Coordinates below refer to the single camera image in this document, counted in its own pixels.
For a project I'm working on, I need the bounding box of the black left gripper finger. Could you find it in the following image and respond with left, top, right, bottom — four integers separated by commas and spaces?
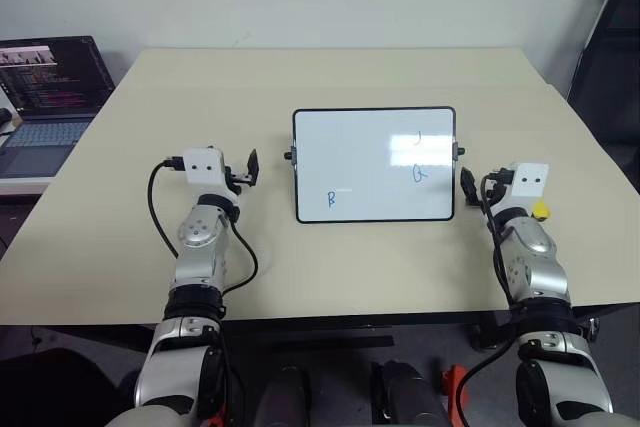
245, 147, 261, 187

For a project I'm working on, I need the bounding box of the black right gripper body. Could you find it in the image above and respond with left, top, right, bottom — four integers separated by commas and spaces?
472, 169, 511, 208

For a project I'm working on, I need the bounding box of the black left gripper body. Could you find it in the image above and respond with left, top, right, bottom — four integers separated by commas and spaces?
222, 164, 251, 196

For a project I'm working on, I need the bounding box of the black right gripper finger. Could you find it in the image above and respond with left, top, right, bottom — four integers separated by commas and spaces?
459, 165, 477, 207

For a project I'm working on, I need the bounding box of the black framed small whiteboard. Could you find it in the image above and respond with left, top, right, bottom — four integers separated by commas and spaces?
282, 106, 466, 225

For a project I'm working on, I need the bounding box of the orange plastic part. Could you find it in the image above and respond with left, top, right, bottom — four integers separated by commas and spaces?
442, 364, 472, 411

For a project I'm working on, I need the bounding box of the open grey laptop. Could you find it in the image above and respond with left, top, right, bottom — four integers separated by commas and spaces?
0, 35, 118, 179

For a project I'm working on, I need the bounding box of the white side desk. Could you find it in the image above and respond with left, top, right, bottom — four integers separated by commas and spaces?
0, 175, 52, 197

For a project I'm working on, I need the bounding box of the dark rounded shape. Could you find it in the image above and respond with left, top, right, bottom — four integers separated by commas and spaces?
372, 359, 449, 427

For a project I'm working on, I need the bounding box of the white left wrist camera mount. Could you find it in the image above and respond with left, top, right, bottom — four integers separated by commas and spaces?
182, 146, 242, 211

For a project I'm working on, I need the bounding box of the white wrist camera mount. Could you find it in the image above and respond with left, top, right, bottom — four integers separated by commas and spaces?
492, 161, 551, 221
182, 146, 242, 211

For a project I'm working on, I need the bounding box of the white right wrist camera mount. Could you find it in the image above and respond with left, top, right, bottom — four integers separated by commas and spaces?
492, 161, 551, 221

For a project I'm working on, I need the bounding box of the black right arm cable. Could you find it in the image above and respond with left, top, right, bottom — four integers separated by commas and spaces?
452, 166, 524, 427

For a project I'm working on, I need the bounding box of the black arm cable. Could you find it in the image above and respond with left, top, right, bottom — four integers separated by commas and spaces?
147, 154, 260, 298
452, 166, 524, 427

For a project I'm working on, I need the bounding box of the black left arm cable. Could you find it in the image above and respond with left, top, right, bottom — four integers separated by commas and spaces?
147, 154, 260, 298

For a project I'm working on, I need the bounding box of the black table frame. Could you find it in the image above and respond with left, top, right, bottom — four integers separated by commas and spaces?
219, 299, 640, 352

